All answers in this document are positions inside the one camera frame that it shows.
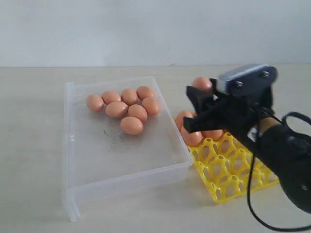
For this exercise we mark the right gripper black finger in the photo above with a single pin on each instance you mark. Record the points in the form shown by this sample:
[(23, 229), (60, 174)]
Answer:
[(205, 121), (202, 101)]

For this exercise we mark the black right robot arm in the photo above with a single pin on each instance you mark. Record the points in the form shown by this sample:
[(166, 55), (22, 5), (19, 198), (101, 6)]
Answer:
[(287, 154)]

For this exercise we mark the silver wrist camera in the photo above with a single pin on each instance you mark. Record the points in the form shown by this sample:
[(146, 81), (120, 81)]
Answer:
[(246, 80)]

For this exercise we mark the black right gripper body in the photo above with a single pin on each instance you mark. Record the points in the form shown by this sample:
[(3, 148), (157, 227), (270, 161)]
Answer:
[(238, 115)]

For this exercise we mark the clear plastic tray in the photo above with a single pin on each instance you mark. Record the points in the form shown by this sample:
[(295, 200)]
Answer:
[(99, 160)]

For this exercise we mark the yellow plastic egg tray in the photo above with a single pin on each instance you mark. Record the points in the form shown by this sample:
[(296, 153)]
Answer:
[(223, 165)]

